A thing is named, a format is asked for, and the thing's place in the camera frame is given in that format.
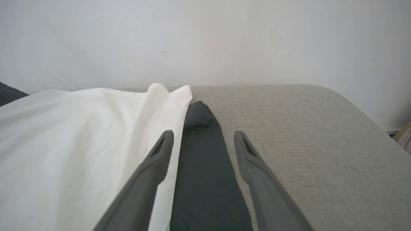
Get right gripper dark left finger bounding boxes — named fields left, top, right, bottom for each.
left=93, top=130, right=174, bottom=231

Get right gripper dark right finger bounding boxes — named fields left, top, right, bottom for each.
left=234, top=131, right=313, bottom=231

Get black and white garment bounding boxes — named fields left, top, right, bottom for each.
left=0, top=82, right=254, bottom=231

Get tan cardboard box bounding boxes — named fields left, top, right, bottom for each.
left=393, top=120, right=411, bottom=155

